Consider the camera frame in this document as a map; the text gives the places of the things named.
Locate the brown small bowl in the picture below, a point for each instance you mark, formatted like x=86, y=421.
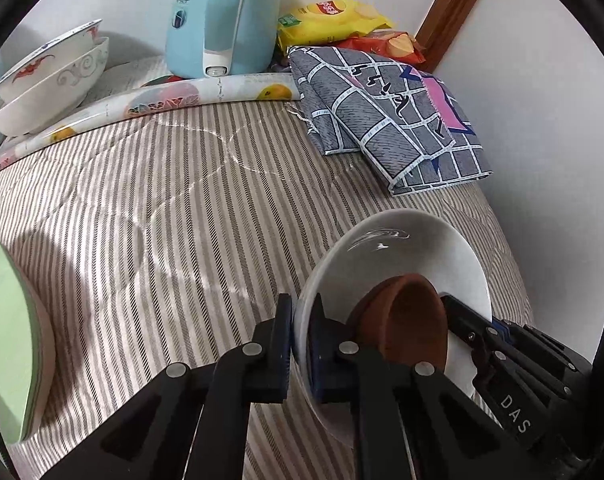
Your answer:
x=403, y=318

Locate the yellow chips bag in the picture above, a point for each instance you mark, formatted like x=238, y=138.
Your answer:
x=327, y=22

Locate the grey checkered cloth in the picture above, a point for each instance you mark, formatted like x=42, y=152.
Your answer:
x=405, y=122

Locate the fruit print rolled mat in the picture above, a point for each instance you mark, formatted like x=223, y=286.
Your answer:
x=156, y=99

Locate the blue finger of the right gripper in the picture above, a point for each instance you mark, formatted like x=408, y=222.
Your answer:
x=464, y=322

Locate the light blue electric kettle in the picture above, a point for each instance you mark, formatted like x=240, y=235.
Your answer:
x=214, y=38

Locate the red snack bag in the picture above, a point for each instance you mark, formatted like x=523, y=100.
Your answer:
x=400, y=46

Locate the brown wooden door frame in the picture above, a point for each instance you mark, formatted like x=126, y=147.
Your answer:
x=440, y=28

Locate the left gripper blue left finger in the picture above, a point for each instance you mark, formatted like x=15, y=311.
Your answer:
x=279, y=351

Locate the white ceramic bowl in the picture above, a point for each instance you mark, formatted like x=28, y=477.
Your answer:
x=391, y=243

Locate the green plastic plate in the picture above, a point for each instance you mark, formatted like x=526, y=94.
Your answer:
x=20, y=354

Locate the large white porcelain bowl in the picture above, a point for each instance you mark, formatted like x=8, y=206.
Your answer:
x=55, y=96

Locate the blue patterned porcelain bowl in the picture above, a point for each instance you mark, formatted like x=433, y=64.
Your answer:
x=48, y=58

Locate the striped quilted table cover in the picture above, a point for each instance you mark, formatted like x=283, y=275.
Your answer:
x=167, y=237

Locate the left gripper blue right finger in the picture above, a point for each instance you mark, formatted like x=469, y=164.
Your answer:
x=329, y=370

